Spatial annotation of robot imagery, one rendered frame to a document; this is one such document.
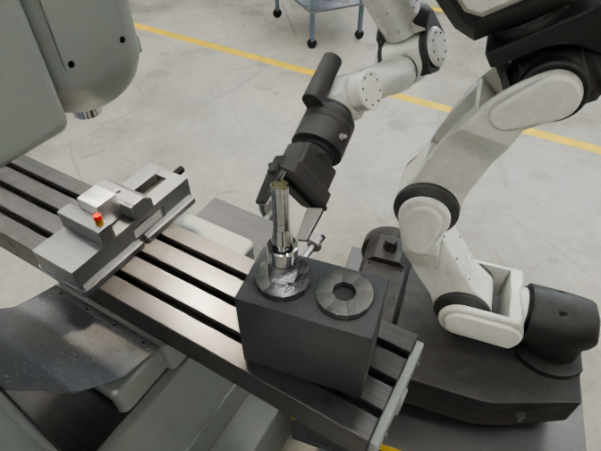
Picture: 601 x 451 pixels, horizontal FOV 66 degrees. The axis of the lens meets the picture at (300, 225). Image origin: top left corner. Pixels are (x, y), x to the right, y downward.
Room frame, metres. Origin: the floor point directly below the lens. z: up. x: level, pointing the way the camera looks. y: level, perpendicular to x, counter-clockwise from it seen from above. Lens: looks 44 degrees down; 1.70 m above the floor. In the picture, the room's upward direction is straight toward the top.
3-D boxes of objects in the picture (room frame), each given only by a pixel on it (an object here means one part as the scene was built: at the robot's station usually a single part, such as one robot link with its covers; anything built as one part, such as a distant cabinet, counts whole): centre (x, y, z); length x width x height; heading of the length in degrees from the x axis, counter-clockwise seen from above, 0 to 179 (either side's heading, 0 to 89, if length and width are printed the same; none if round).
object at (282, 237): (0.47, 0.03, 1.25); 0.03 x 0.03 x 0.11
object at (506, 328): (0.75, -0.49, 0.68); 0.21 x 0.20 x 0.13; 71
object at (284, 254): (0.47, 0.03, 1.19); 0.05 x 0.05 x 0.01
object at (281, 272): (0.47, 0.03, 1.16); 0.05 x 0.05 x 0.06
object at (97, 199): (0.74, 0.43, 1.03); 0.06 x 0.05 x 0.06; 59
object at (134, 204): (0.79, 0.40, 1.02); 0.12 x 0.06 x 0.04; 59
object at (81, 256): (0.76, 0.41, 0.98); 0.35 x 0.15 x 0.11; 149
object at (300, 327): (0.46, -0.02, 1.03); 0.22 x 0.12 x 0.20; 70
